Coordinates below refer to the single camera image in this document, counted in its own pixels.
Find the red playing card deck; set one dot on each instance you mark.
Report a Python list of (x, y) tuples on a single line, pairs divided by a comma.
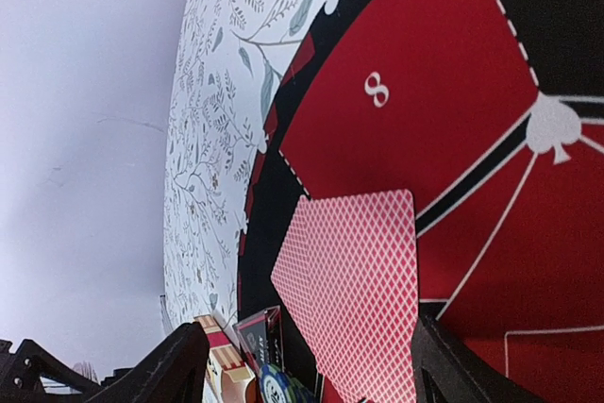
[(229, 377)]

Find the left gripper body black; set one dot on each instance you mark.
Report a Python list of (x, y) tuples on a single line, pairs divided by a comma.
[(22, 373)]

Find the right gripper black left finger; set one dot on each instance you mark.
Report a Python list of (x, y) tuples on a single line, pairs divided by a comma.
[(173, 372)]

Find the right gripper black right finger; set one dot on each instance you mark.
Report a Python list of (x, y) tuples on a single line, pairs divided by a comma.
[(446, 370)]

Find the round red black poker mat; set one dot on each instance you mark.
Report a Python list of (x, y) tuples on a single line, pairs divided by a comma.
[(490, 112)]

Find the green chip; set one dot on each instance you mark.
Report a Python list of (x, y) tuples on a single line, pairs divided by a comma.
[(279, 387)]

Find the red card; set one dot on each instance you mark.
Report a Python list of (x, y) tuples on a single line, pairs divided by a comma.
[(347, 274)]

